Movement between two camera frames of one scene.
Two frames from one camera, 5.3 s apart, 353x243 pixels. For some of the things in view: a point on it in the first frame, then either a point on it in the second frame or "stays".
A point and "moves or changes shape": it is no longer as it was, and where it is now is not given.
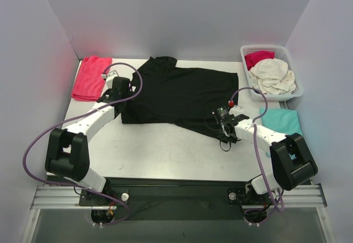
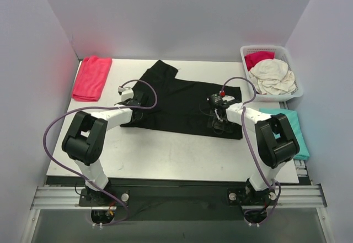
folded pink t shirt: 90,77 stays
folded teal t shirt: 283,121 stays
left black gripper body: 121,106 -> 140,99
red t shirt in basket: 251,58 stays
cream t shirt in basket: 272,76 stays
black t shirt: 191,97 moves or changes shape
